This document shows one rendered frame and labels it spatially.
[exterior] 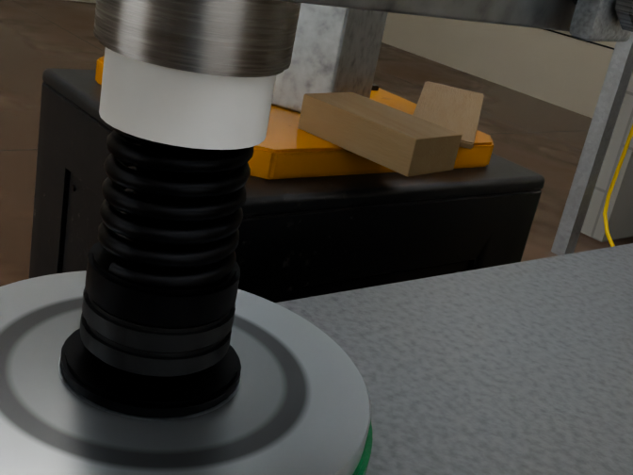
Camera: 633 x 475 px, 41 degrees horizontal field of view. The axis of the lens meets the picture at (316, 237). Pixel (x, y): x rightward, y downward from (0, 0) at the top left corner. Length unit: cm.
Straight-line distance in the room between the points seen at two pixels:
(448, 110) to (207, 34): 107
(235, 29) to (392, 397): 29
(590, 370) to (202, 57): 42
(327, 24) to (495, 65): 570
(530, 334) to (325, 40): 69
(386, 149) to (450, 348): 51
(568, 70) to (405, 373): 600
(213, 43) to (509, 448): 31
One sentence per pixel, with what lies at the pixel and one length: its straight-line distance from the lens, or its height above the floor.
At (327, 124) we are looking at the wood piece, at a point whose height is 80.
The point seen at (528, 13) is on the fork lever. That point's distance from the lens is 44.
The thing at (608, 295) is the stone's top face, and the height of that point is 80.
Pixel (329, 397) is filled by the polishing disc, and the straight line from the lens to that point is 42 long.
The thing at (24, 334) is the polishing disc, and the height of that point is 86.
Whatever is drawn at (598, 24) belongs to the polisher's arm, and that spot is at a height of 105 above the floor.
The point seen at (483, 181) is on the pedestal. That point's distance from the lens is 129.
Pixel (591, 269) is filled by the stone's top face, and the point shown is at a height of 80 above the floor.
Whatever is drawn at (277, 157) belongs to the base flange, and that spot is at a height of 77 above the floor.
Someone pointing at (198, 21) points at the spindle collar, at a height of 103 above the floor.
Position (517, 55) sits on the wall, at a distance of 680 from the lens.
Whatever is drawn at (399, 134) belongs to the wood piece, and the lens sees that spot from 108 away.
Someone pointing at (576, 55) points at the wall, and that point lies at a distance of 650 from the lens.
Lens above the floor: 108
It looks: 21 degrees down
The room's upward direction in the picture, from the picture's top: 11 degrees clockwise
